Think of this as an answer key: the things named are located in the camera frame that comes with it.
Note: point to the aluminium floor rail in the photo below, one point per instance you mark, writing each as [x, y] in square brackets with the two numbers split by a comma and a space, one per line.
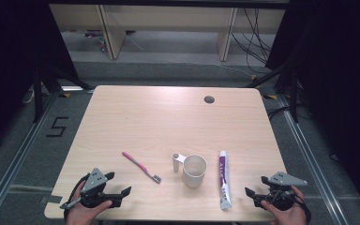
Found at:
[18, 156]
[309, 156]

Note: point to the person's left hand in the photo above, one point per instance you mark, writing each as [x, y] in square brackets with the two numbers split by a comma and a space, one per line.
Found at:
[84, 215]

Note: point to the white purple toothpaste tube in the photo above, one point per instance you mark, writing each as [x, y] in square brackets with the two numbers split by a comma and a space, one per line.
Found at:
[224, 181]

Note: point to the person's right hand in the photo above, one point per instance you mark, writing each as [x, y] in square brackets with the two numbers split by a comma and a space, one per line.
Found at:
[289, 217]

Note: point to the black metal stand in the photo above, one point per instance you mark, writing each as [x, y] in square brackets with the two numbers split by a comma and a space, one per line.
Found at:
[38, 93]
[293, 93]

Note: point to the black curtain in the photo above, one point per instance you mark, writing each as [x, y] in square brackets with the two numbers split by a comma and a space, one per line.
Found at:
[340, 78]
[9, 56]

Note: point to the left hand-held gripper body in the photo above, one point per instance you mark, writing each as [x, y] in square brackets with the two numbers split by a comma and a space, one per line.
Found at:
[95, 180]

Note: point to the pink toothbrush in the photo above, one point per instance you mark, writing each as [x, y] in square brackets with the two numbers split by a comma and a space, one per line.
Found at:
[142, 168]

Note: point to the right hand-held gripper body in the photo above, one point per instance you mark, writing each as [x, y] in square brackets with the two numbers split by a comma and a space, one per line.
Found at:
[281, 193]

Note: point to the small coloured floor clutter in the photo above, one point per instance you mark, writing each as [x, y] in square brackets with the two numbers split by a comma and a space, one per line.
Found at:
[101, 42]

